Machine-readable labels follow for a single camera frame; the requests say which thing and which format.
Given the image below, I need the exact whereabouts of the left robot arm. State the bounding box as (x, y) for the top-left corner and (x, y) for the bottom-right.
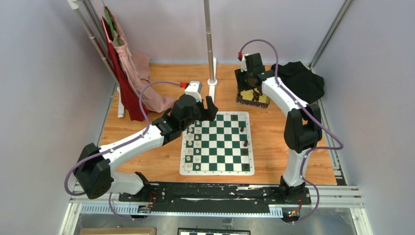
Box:
(70, 94), (218, 202)

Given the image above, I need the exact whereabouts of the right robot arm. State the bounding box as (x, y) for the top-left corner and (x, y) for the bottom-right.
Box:
(235, 52), (322, 205)

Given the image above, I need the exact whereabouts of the green white chess board mat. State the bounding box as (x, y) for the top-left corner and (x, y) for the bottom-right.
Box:
(180, 111), (255, 176)

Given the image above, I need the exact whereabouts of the decorated gold tin box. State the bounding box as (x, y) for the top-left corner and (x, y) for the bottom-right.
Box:
(236, 89), (270, 109)

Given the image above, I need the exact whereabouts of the white stand base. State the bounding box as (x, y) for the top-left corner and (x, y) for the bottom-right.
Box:
(207, 57), (218, 101)

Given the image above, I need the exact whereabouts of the pink cloth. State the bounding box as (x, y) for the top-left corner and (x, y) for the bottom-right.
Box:
(104, 6), (175, 113)

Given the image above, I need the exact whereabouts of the metal stand pole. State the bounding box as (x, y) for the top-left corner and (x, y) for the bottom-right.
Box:
(203, 0), (213, 63)

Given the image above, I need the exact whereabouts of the black cloth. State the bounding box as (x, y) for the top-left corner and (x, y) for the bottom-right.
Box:
(271, 61), (325, 103)

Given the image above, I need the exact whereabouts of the red cloth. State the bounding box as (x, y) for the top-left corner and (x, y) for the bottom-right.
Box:
(102, 18), (151, 121)

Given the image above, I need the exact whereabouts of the white clothes rack pole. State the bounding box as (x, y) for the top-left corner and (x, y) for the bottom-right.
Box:
(67, 0), (125, 118)

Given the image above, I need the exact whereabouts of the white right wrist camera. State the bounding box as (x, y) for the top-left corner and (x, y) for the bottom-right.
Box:
(240, 54), (248, 72)

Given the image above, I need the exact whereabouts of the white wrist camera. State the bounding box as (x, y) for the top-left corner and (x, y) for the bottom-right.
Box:
(240, 54), (248, 72)
(184, 81), (203, 102)

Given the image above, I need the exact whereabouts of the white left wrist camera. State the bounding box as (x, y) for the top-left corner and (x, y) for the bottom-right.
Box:
(184, 81), (203, 102)

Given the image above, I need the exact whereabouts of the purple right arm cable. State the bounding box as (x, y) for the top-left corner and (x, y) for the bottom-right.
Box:
(237, 39), (345, 225)

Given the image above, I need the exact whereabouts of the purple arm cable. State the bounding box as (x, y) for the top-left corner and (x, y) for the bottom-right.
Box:
(64, 80), (187, 222)
(237, 39), (345, 225)

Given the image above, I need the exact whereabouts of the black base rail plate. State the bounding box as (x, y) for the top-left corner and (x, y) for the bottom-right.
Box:
(118, 182), (311, 213)

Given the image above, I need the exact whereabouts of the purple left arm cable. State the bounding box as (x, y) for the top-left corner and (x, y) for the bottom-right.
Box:
(64, 80), (187, 222)

